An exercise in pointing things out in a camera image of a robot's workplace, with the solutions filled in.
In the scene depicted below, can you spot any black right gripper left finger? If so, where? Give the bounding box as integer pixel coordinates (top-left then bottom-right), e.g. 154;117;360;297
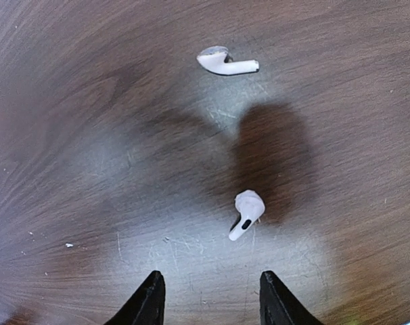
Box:
104;270;166;325

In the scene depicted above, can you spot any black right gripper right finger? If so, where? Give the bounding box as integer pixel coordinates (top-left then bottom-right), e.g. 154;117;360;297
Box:
259;271;323;325

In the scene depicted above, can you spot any white earbud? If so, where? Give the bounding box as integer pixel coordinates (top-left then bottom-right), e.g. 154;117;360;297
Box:
229;190;265;241
196;45;260;76

